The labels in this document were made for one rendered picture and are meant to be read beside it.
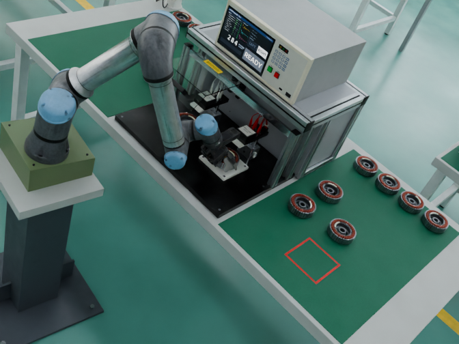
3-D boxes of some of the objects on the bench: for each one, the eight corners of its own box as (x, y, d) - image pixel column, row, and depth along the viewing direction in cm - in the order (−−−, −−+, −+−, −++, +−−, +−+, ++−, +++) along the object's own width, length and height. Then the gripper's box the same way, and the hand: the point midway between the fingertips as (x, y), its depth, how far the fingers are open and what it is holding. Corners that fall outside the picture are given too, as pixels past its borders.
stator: (337, 208, 247) (341, 202, 245) (313, 196, 248) (316, 190, 245) (342, 192, 256) (345, 186, 253) (318, 181, 256) (321, 175, 254)
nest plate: (223, 181, 236) (224, 179, 235) (198, 158, 241) (199, 155, 241) (248, 168, 245) (248, 166, 245) (223, 147, 251) (224, 145, 251)
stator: (357, 235, 238) (360, 229, 236) (345, 250, 230) (349, 244, 228) (334, 219, 241) (337, 213, 239) (322, 233, 233) (325, 226, 231)
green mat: (107, 117, 247) (107, 117, 247) (27, 39, 271) (27, 39, 271) (253, 70, 309) (254, 69, 309) (178, 10, 333) (178, 9, 333)
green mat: (341, 345, 196) (341, 344, 196) (217, 224, 220) (217, 224, 220) (460, 233, 259) (460, 233, 259) (353, 149, 283) (353, 149, 283)
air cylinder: (248, 160, 250) (253, 150, 246) (236, 149, 253) (240, 139, 249) (256, 156, 253) (260, 147, 250) (244, 146, 256) (248, 136, 253)
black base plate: (217, 218, 222) (219, 214, 221) (114, 119, 247) (115, 115, 246) (293, 177, 254) (295, 173, 252) (195, 92, 279) (196, 89, 277)
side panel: (298, 179, 254) (328, 121, 233) (293, 175, 255) (322, 117, 234) (335, 159, 272) (365, 104, 252) (330, 155, 273) (359, 99, 253)
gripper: (187, 135, 226) (199, 156, 245) (220, 164, 219) (229, 184, 238) (203, 119, 228) (213, 142, 246) (236, 149, 221) (244, 170, 239)
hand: (226, 158), depth 242 cm, fingers closed on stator, 13 cm apart
